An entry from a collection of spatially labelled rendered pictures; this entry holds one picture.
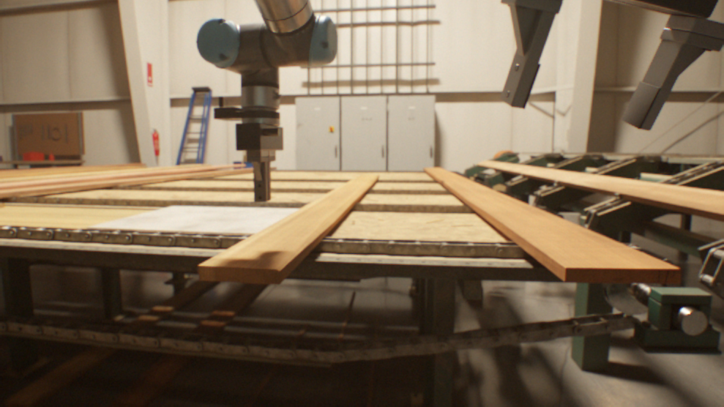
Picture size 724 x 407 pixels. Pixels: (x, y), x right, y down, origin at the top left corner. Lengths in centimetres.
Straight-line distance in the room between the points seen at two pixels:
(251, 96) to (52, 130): 937
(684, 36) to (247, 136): 61
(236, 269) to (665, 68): 64
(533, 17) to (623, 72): 777
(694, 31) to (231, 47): 56
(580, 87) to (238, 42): 638
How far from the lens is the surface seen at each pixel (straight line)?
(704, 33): 44
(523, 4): 34
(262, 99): 73
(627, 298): 112
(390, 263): 86
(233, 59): 65
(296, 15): 57
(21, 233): 147
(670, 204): 151
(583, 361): 223
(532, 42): 35
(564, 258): 80
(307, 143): 659
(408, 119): 639
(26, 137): 1058
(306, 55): 61
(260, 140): 70
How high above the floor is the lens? 108
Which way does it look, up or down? 5 degrees down
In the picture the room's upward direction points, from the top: straight up
